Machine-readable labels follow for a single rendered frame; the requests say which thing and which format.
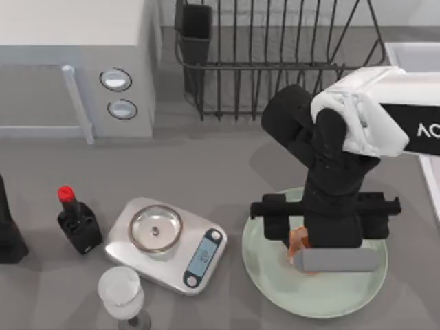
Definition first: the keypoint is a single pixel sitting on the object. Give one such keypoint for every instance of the pale microwave oven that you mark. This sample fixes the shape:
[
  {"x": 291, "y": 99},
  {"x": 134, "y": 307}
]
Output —
[{"x": 141, "y": 20}]

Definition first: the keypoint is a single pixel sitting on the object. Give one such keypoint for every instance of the black cutlery holder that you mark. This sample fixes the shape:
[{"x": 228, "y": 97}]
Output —
[{"x": 194, "y": 34}]

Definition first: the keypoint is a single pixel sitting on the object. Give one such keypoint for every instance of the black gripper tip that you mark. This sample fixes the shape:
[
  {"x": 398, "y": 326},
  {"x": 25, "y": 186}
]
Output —
[{"x": 8, "y": 233}]

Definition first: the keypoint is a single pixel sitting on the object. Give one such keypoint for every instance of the black bottle with red cap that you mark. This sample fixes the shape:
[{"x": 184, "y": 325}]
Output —
[{"x": 80, "y": 227}]

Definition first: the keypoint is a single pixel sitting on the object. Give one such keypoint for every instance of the clear wine glass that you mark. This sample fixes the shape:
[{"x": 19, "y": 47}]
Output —
[{"x": 118, "y": 288}]

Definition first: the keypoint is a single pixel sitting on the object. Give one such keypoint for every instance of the pale green plate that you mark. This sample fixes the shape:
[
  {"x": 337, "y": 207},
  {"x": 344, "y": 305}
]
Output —
[{"x": 323, "y": 288}]

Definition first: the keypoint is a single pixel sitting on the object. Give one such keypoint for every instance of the round grey microwave knob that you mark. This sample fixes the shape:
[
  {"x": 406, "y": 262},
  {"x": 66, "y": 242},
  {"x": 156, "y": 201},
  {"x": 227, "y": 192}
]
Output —
[
  {"x": 122, "y": 109},
  {"x": 115, "y": 79}
]

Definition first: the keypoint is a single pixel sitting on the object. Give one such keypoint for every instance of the orange food piece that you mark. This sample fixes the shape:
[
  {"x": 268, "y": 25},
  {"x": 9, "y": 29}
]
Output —
[{"x": 296, "y": 240}]

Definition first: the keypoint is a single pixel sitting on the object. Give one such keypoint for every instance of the silver kitchen scale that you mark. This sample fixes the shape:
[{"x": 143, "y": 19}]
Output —
[{"x": 178, "y": 264}]

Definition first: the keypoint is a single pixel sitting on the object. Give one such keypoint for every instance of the pale microwave door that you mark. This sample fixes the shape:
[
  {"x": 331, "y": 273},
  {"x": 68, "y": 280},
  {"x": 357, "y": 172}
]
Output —
[{"x": 34, "y": 96}]

